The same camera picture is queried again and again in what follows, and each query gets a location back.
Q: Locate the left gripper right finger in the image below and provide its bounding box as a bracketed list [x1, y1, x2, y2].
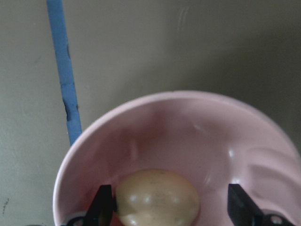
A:
[227, 184, 264, 226]

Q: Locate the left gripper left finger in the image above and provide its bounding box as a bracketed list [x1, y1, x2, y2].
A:
[83, 185, 115, 226]

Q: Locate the brown egg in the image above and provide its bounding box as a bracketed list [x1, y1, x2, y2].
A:
[115, 169, 200, 226]

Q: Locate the pink bowl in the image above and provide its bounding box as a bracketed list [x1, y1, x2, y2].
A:
[53, 91, 301, 226]

